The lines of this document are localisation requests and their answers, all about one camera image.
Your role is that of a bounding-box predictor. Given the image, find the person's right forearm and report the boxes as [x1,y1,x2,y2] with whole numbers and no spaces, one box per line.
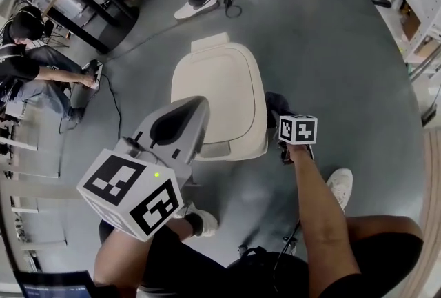
[287,143,363,295]

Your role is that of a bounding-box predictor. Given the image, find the person's black shirt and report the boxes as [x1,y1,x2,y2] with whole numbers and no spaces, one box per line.
[225,246,309,298]

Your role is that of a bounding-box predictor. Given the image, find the black floor cable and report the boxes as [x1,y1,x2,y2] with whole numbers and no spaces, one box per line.
[58,74,123,139]

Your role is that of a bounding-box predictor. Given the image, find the person's left leg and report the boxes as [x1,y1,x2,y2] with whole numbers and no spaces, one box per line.
[165,220,194,243]

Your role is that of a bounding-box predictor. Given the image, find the black tablet holder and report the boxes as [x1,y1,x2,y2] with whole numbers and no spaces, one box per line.
[91,284,139,298]

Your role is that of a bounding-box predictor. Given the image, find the person's right leg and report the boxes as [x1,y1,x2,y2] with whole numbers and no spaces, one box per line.
[344,215,424,246]

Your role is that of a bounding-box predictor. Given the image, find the brown cardboard carton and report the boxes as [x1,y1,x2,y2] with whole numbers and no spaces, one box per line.
[402,10,423,41]

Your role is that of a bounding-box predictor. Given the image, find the wooden slat platform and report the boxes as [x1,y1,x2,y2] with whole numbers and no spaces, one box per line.
[402,127,441,298]

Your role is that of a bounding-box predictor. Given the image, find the person's left white shoe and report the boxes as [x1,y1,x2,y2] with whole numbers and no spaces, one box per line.
[172,201,219,239]

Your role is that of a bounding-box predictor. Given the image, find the person's leg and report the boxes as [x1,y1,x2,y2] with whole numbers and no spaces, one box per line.
[165,220,194,243]
[344,215,424,246]

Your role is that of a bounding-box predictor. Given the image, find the dark purple cloth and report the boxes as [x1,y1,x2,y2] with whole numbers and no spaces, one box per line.
[264,90,298,130]

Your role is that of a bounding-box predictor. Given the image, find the person's white shoe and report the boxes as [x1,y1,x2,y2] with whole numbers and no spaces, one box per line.
[325,168,354,215]
[172,201,219,239]

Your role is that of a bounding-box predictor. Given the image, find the person's black shorts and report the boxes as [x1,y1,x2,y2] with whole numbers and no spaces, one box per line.
[99,217,424,298]

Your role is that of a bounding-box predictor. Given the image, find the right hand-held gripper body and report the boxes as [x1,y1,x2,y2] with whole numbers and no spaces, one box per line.
[278,114,319,166]

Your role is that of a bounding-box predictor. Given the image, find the person's left forearm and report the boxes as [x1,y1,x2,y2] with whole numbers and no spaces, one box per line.
[92,227,154,290]

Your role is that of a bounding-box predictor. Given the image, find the white metal shelving rack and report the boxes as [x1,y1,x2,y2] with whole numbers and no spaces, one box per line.
[322,0,441,90]

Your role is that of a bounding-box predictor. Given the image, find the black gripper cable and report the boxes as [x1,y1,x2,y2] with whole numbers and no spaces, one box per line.
[273,220,301,291]

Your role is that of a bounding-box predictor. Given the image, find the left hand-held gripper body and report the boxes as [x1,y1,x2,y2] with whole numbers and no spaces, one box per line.
[76,95,212,242]

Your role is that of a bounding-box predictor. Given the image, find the black-headed broom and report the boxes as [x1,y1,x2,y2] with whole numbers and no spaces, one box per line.
[420,82,441,127]

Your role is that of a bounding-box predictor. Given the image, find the person's left black sock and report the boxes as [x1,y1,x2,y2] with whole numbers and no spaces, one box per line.
[184,212,205,237]

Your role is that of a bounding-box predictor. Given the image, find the person's right white shoe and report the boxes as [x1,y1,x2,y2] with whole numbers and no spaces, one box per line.
[325,168,354,215]

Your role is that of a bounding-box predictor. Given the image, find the white power strip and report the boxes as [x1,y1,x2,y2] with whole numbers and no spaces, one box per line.
[82,61,105,91]

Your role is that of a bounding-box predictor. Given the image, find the black rolling stool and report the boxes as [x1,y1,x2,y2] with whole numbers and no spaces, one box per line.
[237,234,299,257]

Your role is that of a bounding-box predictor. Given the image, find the beige plastic trash bin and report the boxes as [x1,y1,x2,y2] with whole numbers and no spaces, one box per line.
[170,32,269,161]

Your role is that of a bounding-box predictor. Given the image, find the black tablet screen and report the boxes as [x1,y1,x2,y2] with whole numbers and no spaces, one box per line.
[13,270,96,298]

